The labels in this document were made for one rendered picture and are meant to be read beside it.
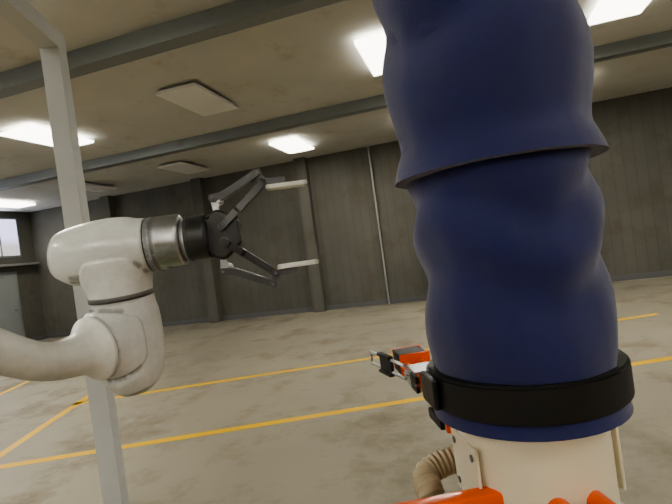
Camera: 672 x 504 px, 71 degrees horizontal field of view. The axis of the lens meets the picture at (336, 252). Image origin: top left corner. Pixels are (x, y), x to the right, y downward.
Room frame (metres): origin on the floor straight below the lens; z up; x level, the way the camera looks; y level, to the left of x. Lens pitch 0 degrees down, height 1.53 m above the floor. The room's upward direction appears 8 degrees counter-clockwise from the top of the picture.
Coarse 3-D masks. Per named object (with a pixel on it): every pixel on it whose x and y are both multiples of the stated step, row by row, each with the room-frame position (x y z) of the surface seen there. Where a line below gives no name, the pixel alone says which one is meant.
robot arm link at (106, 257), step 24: (72, 240) 0.72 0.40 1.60; (96, 240) 0.72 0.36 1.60; (120, 240) 0.73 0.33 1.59; (48, 264) 0.73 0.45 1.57; (72, 264) 0.72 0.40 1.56; (96, 264) 0.72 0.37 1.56; (120, 264) 0.73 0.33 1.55; (144, 264) 0.75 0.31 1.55; (96, 288) 0.73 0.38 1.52; (120, 288) 0.74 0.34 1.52; (144, 288) 0.76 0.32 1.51
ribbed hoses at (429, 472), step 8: (448, 448) 0.74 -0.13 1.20; (432, 456) 0.73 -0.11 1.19; (440, 456) 0.72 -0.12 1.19; (448, 456) 0.72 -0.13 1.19; (416, 464) 0.73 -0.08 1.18; (424, 464) 0.72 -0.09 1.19; (432, 464) 0.71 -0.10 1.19; (440, 464) 0.72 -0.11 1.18; (448, 464) 0.72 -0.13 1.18; (416, 472) 0.71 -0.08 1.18; (424, 472) 0.70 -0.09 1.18; (432, 472) 0.70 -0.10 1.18; (440, 472) 0.71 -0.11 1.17; (448, 472) 0.72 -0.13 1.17; (416, 480) 0.70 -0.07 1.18; (424, 480) 0.69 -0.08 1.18; (432, 480) 0.68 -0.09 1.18; (440, 480) 0.70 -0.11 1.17; (416, 488) 0.70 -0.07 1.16; (424, 488) 0.68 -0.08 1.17; (432, 488) 0.68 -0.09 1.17; (440, 488) 0.68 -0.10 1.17; (424, 496) 0.67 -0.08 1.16
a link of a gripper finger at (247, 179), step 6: (252, 174) 0.79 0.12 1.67; (258, 174) 0.79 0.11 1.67; (240, 180) 0.78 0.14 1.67; (246, 180) 0.79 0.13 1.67; (252, 180) 0.81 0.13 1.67; (234, 186) 0.78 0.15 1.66; (240, 186) 0.78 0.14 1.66; (222, 192) 0.78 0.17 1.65; (228, 192) 0.78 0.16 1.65; (234, 192) 0.79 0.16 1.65; (210, 198) 0.78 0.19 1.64; (216, 198) 0.78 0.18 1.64; (222, 198) 0.78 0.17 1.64
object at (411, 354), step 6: (396, 348) 1.20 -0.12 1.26; (402, 348) 1.19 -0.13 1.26; (408, 348) 1.18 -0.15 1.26; (414, 348) 1.17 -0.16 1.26; (420, 348) 1.16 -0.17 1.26; (396, 354) 1.15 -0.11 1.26; (402, 354) 1.13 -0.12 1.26; (408, 354) 1.12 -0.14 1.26; (414, 354) 1.12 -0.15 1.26; (420, 354) 1.12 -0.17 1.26; (426, 354) 1.12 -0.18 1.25; (396, 360) 1.16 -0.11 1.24; (402, 360) 1.12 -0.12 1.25; (408, 360) 1.12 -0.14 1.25; (414, 360) 1.12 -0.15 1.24; (426, 360) 1.12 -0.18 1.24; (396, 366) 1.17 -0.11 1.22; (402, 372) 1.12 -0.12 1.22
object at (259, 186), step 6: (264, 180) 0.79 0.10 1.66; (258, 186) 0.79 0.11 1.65; (252, 192) 0.79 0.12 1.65; (258, 192) 0.79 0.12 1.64; (246, 198) 0.78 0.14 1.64; (252, 198) 0.79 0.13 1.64; (240, 204) 0.78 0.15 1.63; (246, 204) 0.78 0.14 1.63; (234, 210) 0.78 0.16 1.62; (240, 210) 0.78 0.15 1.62; (228, 216) 0.78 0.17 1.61; (234, 216) 0.78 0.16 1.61; (222, 222) 0.77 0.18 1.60; (228, 222) 0.78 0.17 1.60; (222, 228) 0.77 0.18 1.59
